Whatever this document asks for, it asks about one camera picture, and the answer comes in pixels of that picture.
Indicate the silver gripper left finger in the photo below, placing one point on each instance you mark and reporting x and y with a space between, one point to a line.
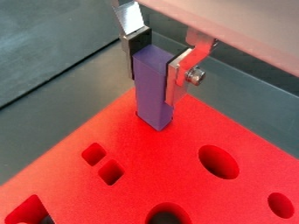
135 34

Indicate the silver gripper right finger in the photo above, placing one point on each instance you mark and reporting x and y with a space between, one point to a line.
183 69

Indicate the purple rectangular block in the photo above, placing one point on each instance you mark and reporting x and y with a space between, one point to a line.
150 62

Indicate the red shape sorter box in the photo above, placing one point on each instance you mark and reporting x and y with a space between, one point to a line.
117 172

